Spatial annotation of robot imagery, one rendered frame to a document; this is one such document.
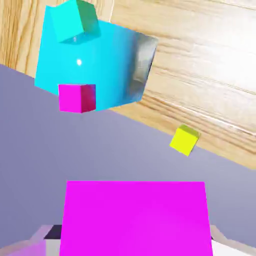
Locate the large cyan box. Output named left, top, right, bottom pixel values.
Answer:
left=33, top=5, right=160, bottom=112

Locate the small teal cube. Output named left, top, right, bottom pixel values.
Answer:
left=49, top=0, right=101, bottom=44

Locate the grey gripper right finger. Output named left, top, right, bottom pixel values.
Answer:
left=209, top=224, right=256, bottom=256

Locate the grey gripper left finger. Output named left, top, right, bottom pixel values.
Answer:
left=0, top=224, right=63, bottom=256

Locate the small yellow cube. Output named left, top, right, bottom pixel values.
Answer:
left=169, top=123, right=201, bottom=157

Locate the small magenta cube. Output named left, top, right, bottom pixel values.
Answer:
left=59, top=180, right=214, bottom=256
left=57, top=83, right=97, bottom=114

